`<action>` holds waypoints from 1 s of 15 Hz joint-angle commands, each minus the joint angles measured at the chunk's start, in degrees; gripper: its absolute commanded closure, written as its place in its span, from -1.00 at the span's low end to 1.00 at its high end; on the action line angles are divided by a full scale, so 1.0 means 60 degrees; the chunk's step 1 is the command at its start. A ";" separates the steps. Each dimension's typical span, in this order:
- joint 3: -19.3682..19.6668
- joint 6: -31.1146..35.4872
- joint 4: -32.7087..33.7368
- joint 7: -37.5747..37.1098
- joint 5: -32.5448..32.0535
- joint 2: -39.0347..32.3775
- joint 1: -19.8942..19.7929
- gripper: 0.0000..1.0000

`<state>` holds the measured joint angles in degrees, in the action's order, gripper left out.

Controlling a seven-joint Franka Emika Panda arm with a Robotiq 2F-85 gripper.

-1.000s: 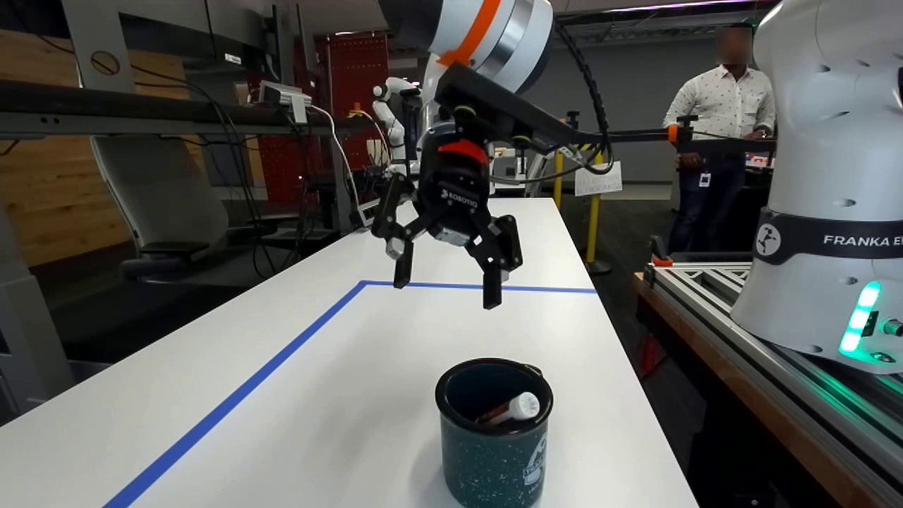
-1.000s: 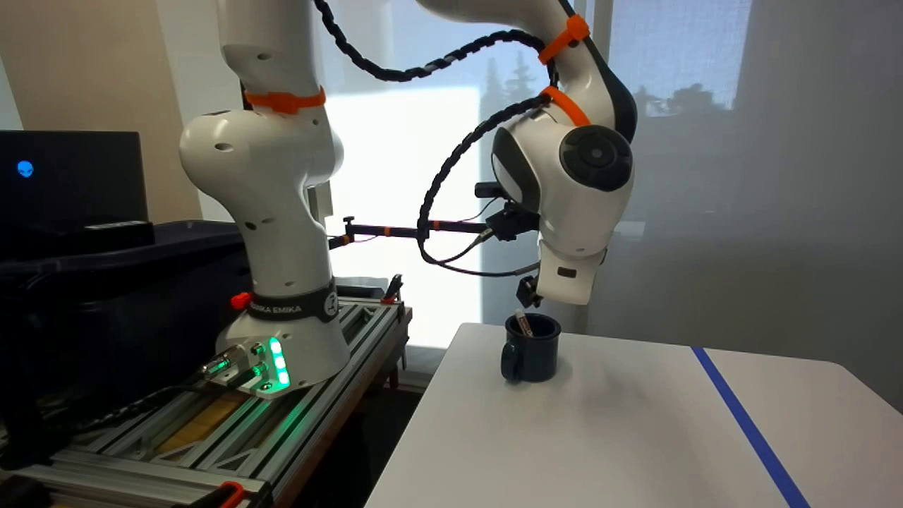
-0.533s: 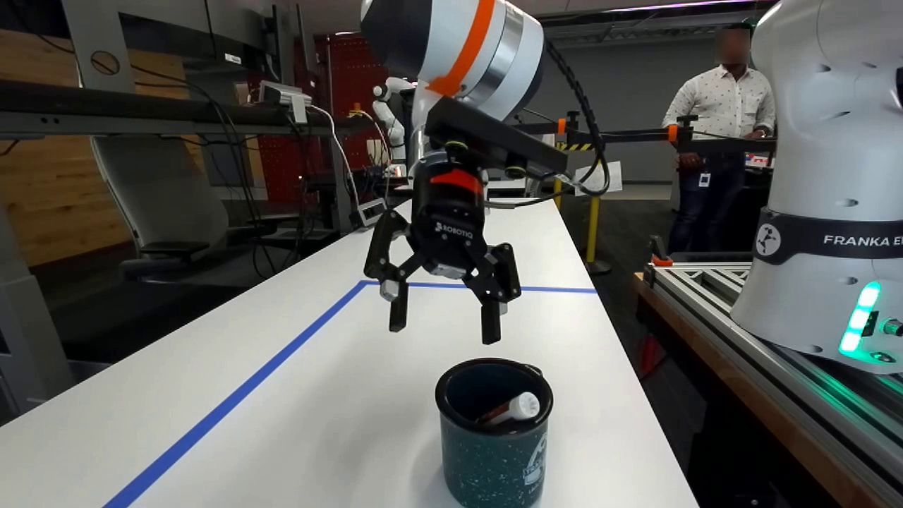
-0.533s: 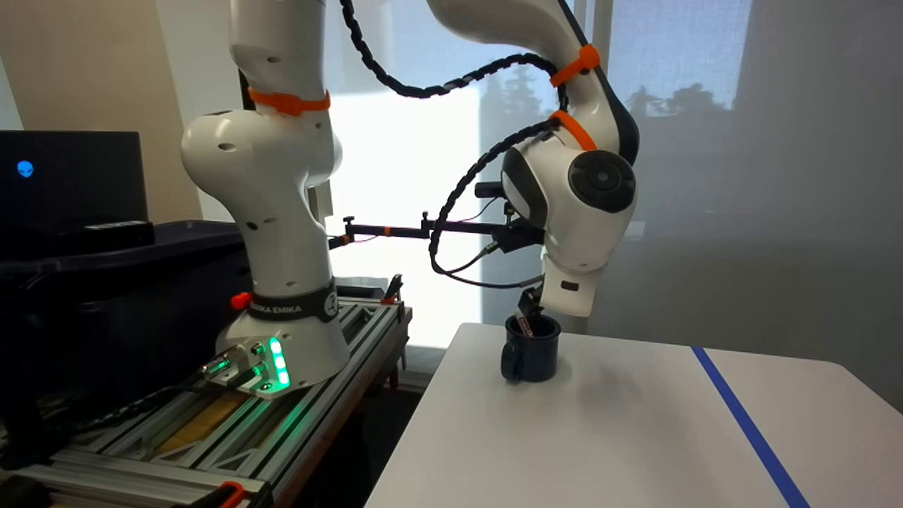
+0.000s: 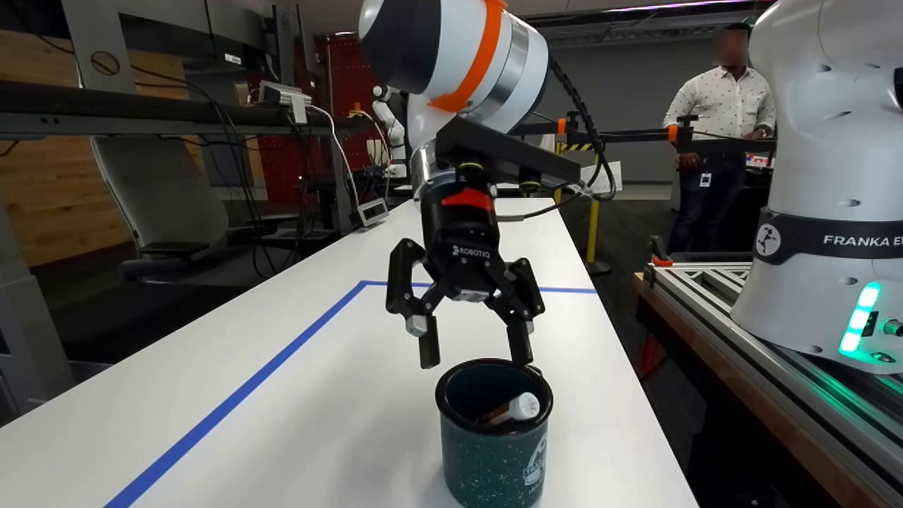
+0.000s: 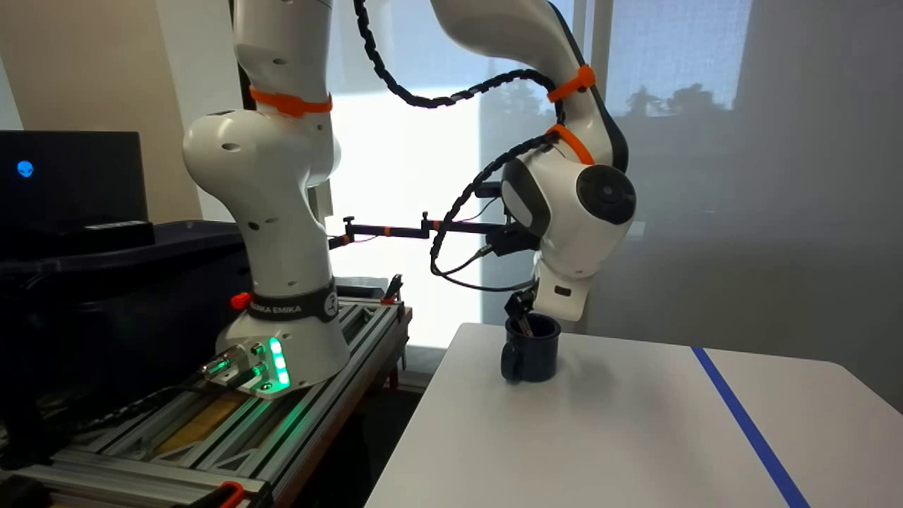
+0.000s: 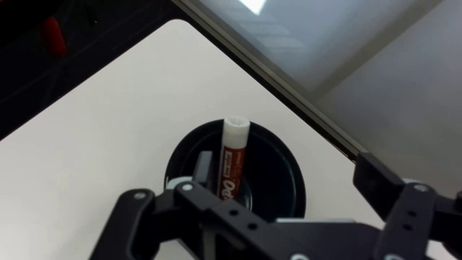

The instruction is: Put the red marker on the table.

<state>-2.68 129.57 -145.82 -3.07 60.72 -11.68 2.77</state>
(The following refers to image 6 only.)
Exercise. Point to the dark teal speckled mug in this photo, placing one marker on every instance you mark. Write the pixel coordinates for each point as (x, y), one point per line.
(532, 362)

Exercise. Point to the black monitor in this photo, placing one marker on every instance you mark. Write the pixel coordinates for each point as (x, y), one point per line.
(72, 180)

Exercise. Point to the black cabinet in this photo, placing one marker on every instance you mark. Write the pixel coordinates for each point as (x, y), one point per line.
(123, 300)

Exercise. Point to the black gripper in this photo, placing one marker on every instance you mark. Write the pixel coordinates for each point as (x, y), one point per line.
(523, 308)

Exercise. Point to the blue tape line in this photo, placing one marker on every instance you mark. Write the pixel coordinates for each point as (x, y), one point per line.
(750, 424)

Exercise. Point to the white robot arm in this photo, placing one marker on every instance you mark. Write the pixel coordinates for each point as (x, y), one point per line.
(273, 189)

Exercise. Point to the aluminium and wood base frame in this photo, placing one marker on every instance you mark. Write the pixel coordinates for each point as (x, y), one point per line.
(312, 378)

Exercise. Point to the red frame corner clamp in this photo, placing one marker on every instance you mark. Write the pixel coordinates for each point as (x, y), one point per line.
(233, 493)

